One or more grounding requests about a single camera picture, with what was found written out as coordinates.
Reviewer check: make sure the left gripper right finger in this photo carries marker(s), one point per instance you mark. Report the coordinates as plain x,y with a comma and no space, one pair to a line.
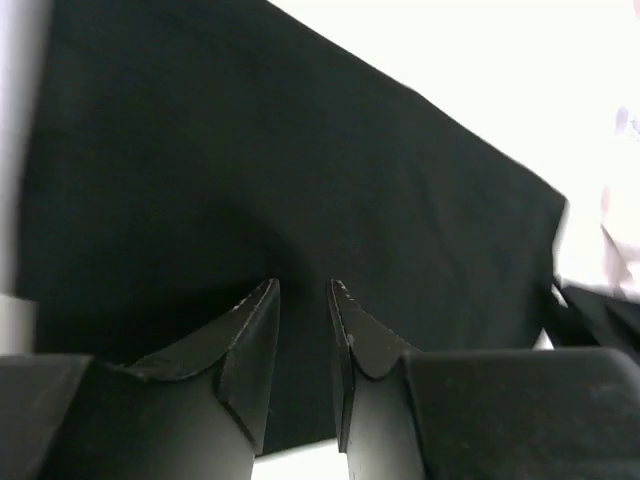
360,344

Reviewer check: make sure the white tank top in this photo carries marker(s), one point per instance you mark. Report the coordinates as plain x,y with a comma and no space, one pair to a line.
620,207

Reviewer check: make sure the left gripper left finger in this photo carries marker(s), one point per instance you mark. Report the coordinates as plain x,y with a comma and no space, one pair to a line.
239,349

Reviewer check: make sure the black tank top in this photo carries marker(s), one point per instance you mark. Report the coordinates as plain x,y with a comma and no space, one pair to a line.
184,151

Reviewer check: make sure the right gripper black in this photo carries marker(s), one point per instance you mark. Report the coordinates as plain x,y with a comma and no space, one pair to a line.
584,318

